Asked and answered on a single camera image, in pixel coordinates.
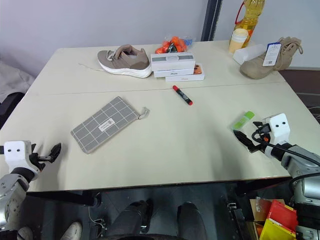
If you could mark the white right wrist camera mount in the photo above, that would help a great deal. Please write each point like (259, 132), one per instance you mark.
(278, 127)

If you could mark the white phone box orange picture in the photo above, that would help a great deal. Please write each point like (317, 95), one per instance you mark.
(175, 73)

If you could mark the white blue boot tag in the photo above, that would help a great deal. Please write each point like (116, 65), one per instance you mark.
(272, 53)

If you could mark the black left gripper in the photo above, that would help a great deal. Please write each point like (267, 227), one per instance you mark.
(35, 160)

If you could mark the grey cloth heap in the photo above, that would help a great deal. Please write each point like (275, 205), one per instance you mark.
(12, 80)

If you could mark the white box grey print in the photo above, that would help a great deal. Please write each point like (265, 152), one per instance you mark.
(172, 61)

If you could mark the black table frame bar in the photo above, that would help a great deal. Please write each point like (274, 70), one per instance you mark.
(65, 197)

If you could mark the brown sneaker white sole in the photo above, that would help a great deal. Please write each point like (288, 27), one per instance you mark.
(125, 62)

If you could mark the yellow plastic bin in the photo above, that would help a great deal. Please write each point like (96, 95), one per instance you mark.
(273, 231)

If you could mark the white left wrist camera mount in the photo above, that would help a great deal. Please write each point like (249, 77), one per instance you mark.
(15, 156)

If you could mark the green highlighter pen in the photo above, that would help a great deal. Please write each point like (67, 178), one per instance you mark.
(243, 120)

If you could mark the grey checked pencil pouch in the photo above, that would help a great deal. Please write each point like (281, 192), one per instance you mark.
(105, 125)

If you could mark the red plastic bin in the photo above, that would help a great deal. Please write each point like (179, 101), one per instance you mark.
(282, 215)

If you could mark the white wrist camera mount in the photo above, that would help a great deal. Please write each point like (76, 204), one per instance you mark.
(278, 127)
(15, 156)

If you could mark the tan suede boot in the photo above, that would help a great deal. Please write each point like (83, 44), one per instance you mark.
(257, 67)

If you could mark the flat white phone box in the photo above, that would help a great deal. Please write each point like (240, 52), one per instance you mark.
(185, 78)

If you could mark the white shoe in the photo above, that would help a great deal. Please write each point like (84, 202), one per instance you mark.
(72, 231)
(25, 233)

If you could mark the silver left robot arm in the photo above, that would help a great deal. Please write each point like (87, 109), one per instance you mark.
(10, 195)

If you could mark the orange blue plastic bag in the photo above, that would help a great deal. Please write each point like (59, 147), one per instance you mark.
(175, 43)

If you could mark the plain white carton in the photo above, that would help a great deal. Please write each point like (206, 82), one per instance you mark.
(246, 53)

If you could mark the dark vertical post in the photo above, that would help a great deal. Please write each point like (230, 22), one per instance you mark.
(211, 20)

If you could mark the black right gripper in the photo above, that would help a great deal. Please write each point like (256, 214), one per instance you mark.
(262, 140)

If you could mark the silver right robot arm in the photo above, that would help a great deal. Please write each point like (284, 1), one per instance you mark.
(300, 165)

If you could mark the dark rounded leg shape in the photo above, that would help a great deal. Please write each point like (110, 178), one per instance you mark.
(191, 220)
(130, 217)

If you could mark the yellow cooking oil bottle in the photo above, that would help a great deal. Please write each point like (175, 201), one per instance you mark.
(251, 17)

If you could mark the red marker pen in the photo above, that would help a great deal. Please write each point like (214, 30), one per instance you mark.
(182, 95)

